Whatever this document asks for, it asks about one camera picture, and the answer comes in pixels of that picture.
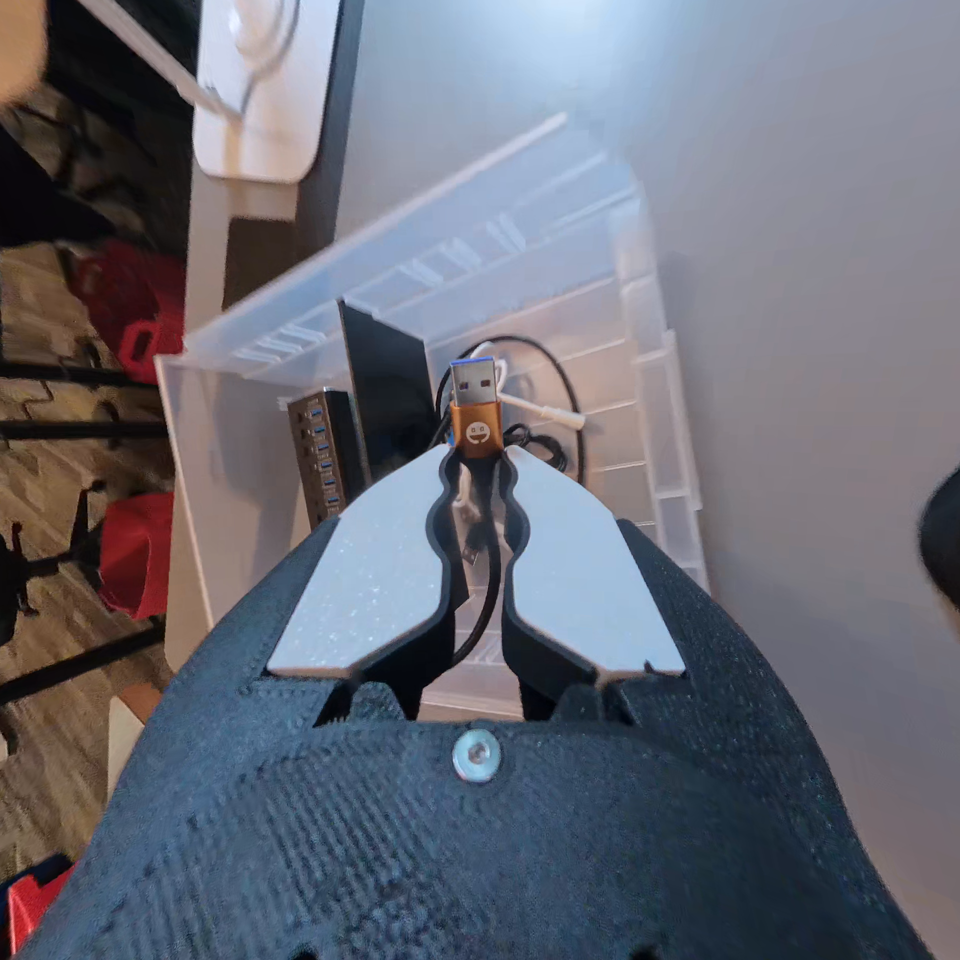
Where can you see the black flat device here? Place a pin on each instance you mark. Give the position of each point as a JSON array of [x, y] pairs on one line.
[[390, 390]]

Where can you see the red floor bin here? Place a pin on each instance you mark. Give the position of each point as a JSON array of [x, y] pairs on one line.
[[135, 555], [131, 300]]

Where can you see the clear plastic bin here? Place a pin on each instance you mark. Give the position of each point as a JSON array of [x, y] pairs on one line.
[[540, 262]]

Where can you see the dark rounded object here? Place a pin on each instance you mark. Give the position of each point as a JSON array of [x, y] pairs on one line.
[[943, 547]]

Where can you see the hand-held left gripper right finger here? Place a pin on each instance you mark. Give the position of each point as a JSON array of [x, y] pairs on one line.
[[592, 585]]

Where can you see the black chair base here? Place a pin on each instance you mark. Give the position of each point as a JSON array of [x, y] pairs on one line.
[[37, 562]]

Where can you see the grey usb hub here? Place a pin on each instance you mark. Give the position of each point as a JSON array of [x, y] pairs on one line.
[[319, 450]]

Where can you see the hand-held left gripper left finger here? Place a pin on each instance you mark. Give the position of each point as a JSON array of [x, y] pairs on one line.
[[367, 585]]

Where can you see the white pad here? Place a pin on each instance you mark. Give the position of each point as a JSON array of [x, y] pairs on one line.
[[262, 105]]

